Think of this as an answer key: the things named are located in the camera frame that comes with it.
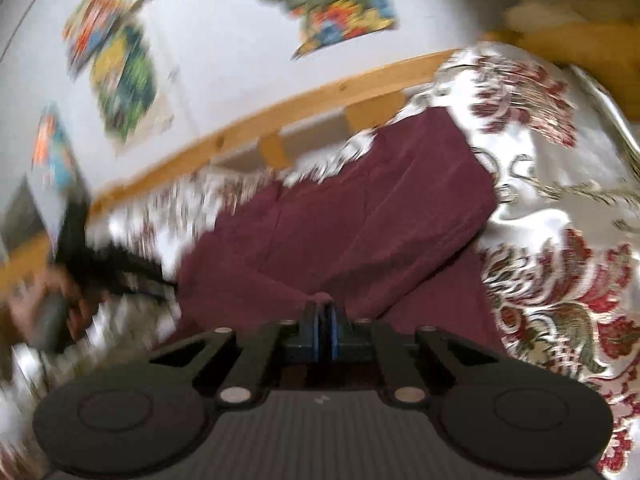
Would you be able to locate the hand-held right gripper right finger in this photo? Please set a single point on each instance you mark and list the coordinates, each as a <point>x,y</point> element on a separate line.
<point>336,334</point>

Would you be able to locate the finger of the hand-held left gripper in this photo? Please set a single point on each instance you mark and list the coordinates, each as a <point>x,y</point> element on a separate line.
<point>135,275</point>

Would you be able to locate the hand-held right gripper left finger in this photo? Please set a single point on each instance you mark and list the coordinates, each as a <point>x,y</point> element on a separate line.
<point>307,332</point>

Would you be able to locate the maroon cloth garment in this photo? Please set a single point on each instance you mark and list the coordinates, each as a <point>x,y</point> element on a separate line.
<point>350,210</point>

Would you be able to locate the person's left hand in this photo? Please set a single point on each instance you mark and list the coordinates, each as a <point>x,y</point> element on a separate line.
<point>22,310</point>

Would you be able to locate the white red floral bedspread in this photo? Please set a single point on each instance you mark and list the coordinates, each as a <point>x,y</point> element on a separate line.
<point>575,200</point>

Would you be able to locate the yellow cushion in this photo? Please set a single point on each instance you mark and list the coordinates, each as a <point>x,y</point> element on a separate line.
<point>590,45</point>

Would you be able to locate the orange blue wall poster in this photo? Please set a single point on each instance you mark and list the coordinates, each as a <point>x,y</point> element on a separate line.
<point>55,160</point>

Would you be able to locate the green yellow wall poster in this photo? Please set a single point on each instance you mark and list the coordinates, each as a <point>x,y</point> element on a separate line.
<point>127,85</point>

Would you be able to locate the red blue wall poster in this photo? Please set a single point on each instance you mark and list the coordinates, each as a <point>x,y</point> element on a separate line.
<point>95,25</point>

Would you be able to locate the large colourful wall poster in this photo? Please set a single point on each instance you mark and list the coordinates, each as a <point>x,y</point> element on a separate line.
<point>325,0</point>

